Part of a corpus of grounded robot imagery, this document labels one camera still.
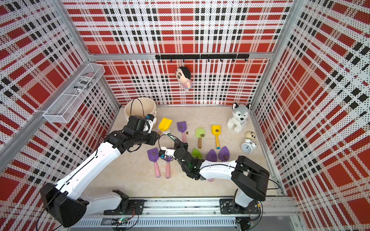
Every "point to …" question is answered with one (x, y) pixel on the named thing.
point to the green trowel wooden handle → (199, 131)
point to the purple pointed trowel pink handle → (211, 156)
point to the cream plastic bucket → (140, 106)
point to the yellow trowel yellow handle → (216, 131)
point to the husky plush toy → (240, 113)
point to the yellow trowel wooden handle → (164, 125)
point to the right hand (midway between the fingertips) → (181, 137)
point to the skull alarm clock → (249, 143)
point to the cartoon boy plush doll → (183, 76)
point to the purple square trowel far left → (153, 156)
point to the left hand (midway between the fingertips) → (159, 136)
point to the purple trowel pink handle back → (182, 126)
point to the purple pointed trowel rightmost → (223, 154)
